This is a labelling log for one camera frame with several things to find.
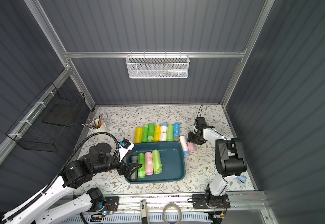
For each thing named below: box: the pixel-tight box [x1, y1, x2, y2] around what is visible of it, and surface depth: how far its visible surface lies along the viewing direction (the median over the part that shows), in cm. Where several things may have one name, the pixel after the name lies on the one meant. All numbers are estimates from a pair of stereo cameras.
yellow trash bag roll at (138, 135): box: [134, 126, 143, 144], surface depth 101 cm
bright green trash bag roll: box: [141, 124, 149, 143], surface depth 101 cm
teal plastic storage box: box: [125, 141, 186, 184], surface depth 89 cm
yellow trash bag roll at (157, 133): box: [153, 124, 162, 143], surface depth 101 cm
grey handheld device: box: [139, 199, 150, 224], surface depth 69 cm
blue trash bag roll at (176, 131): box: [173, 122, 180, 142], surface depth 101 cm
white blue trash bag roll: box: [160, 123, 168, 142], surface depth 101 cm
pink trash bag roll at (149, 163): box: [144, 151, 154, 176], surface depth 86 cm
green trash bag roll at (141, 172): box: [137, 153, 146, 179], surface depth 88 cm
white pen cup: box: [89, 119, 107, 134], surface depth 98 cm
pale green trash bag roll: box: [152, 149, 163, 175], surface depth 86 cm
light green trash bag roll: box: [166, 124, 174, 142], surface depth 101 cm
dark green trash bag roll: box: [147, 122, 155, 143], surface depth 101 cm
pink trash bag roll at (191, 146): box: [187, 141, 196, 154], surface depth 93 cm
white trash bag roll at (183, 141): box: [179, 135, 190, 158], surface depth 95 cm
